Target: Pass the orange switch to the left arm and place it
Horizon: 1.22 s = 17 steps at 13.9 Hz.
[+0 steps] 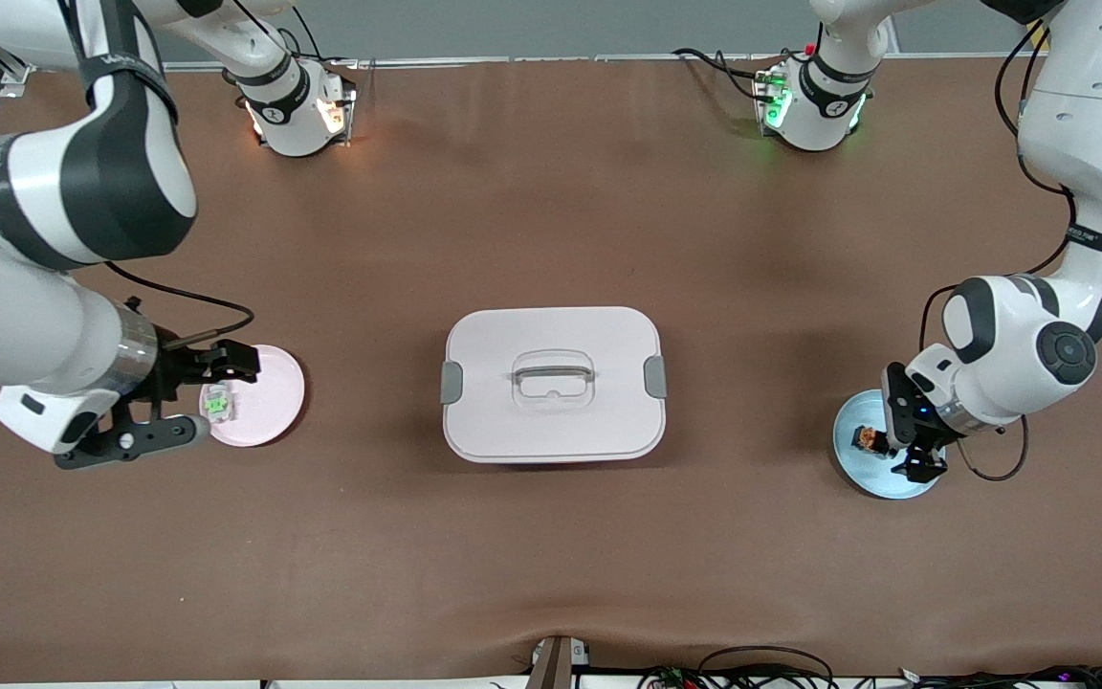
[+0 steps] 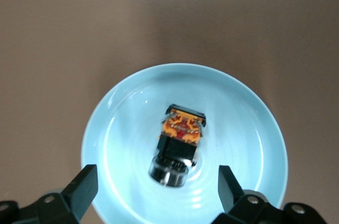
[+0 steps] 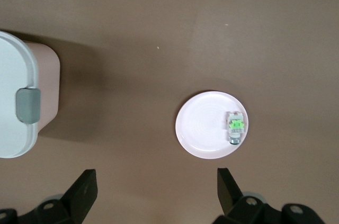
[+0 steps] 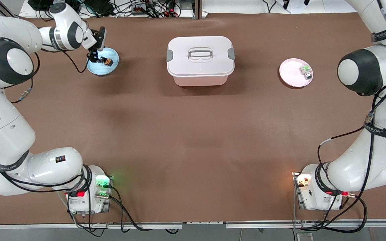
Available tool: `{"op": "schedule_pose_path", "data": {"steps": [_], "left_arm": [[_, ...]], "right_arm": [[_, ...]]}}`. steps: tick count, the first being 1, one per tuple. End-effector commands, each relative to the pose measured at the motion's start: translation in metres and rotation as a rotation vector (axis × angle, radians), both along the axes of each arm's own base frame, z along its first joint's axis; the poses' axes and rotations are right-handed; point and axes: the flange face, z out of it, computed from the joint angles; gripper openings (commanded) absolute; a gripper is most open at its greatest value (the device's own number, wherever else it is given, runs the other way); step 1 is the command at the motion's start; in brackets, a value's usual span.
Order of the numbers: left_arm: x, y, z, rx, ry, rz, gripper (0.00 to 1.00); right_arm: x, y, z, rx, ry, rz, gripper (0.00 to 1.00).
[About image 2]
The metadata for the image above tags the light blue round plate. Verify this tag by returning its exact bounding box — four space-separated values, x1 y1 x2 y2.
81 62 290 224

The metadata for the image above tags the brown table mat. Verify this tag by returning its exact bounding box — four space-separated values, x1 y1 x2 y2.
0 0 339 224

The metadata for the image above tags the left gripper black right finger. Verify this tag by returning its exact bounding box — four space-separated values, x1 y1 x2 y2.
214 165 326 224

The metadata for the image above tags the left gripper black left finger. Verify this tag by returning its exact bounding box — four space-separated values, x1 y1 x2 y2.
20 164 99 224

